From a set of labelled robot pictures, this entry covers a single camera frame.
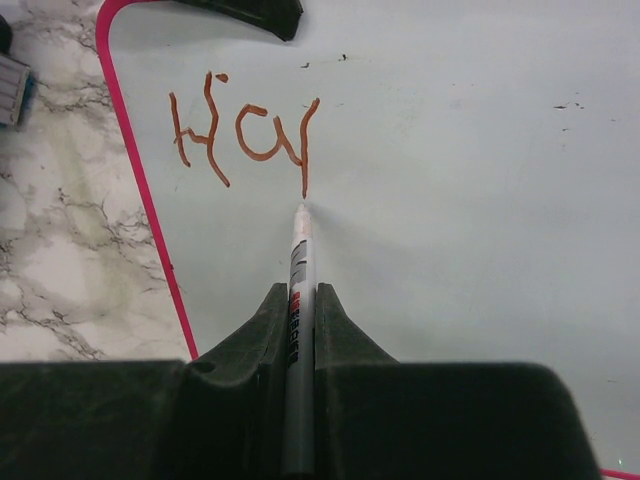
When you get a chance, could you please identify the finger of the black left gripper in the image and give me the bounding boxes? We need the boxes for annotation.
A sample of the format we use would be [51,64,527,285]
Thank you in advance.
[179,0,304,41]

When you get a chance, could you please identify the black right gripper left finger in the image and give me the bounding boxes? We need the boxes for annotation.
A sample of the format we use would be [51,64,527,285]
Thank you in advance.
[1,283,288,479]

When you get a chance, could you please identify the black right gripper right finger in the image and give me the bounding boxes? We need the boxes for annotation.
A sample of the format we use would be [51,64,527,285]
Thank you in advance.
[314,283,600,479]

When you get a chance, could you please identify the white whiteboard marker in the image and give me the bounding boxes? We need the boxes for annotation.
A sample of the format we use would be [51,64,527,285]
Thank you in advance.
[281,204,317,479]

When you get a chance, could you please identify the pink framed whiteboard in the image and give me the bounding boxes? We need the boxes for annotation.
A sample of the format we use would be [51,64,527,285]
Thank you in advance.
[96,1,639,475]

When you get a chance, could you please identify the black plastic toolbox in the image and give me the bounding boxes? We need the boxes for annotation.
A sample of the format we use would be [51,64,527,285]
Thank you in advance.
[0,17,35,129]

